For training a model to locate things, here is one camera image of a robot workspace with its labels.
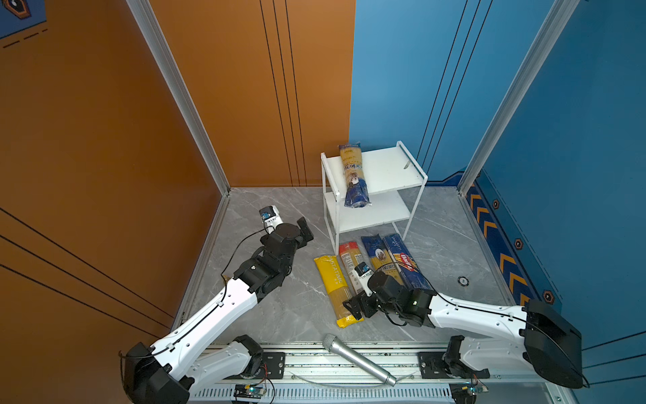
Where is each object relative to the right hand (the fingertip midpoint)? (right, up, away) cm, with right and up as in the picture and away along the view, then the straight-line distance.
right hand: (354, 297), depth 80 cm
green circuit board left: (-31, -24, -10) cm, 40 cm away
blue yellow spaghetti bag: (+11, +10, +14) cm, 20 cm away
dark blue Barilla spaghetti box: (+22, +5, +8) cm, 24 cm away
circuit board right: (+31, -24, -10) cm, 40 cm away
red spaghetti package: (0, +10, +13) cm, 17 cm away
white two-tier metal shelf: (+11, +37, -5) cm, 39 cm away
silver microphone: (-6, -13, -6) cm, 15 cm away
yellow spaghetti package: (-5, +1, +6) cm, 8 cm away
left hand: (-18, +24, -4) cm, 31 cm away
